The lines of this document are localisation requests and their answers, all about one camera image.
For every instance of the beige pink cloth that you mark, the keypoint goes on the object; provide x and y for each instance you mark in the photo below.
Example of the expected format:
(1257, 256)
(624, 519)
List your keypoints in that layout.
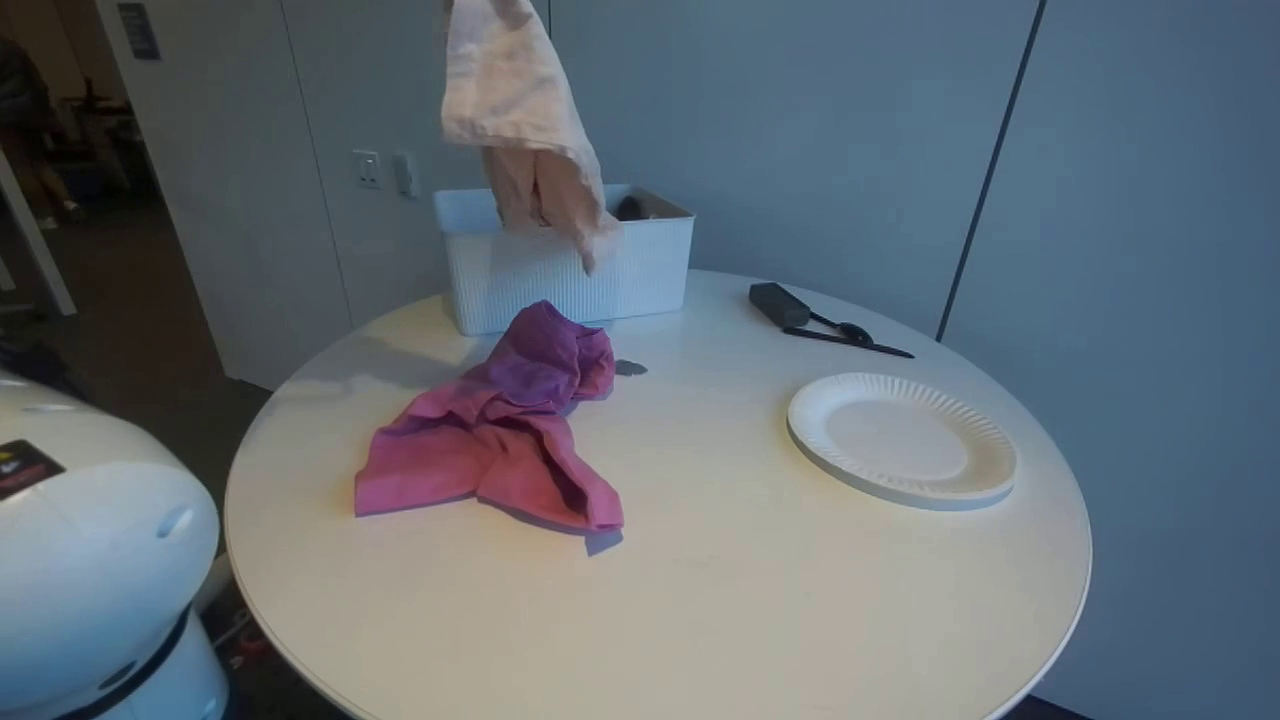
(510, 99)

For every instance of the white wall sockets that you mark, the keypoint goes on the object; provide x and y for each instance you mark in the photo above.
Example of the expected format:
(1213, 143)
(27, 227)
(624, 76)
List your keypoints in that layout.
(389, 170)

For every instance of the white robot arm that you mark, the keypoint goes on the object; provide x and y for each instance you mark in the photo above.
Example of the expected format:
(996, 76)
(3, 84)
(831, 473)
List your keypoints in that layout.
(105, 547)

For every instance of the dark cloth in basket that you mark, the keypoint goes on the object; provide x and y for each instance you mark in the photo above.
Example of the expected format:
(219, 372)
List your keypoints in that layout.
(647, 207)

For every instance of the white paper plate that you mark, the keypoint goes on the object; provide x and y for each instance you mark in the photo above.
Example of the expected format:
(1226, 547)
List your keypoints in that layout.
(903, 443)

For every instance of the pink purple shirt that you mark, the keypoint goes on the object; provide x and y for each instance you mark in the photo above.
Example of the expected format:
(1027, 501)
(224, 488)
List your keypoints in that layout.
(503, 435)

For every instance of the white plastic basket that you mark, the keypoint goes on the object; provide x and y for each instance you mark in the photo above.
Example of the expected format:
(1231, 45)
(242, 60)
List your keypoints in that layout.
(494, 271)

